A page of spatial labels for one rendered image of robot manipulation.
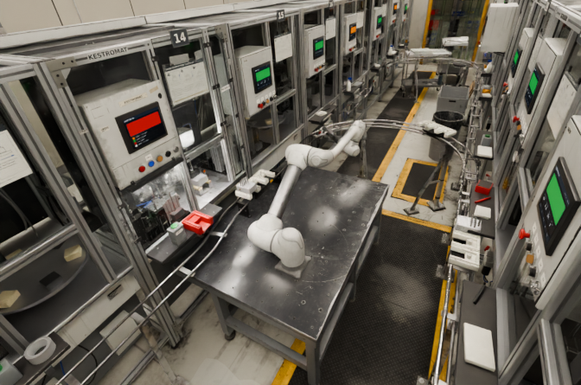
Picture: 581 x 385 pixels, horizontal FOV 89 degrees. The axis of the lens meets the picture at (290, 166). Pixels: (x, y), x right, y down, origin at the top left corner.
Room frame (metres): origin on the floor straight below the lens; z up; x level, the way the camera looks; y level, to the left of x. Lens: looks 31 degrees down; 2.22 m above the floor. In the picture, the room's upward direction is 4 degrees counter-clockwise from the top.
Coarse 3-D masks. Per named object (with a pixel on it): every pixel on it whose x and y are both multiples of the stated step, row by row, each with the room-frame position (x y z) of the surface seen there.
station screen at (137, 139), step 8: (144, 112) 1.49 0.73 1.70; (152, 112) 1.53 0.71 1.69; (128, 120) 1.41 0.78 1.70; (136, 120) 1.44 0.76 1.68; (160, 120) 1.55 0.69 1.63; (152, 128) 1.50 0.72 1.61; (160, 128) 1.54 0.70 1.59; (136, 136) 1.42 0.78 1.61; (144, 136) 1.45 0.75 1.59; (152, 136) 1.49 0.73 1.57; (160, 136) 1.53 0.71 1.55; (136, 144) 1.40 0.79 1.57
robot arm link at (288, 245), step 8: (280, 232) 1.34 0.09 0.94; (288, 232) 1.32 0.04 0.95; (296, 232) 1.32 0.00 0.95; (280, 240) 1.29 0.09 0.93; (288, 240) 1.27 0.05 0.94; (296, 240) 1.27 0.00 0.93; (272, 248) 1.30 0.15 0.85; (280, 248) 1.27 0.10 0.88; (288, 248) 1.25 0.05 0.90; (296, 248) 1.25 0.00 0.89; (304, 248) 1.31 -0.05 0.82; (280, 256) 1.27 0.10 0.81; (288, 256) 1.24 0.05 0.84; (296, 256) 1.24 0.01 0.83; (288, 264) 1.24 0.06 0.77; (296, 264) 1.24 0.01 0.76
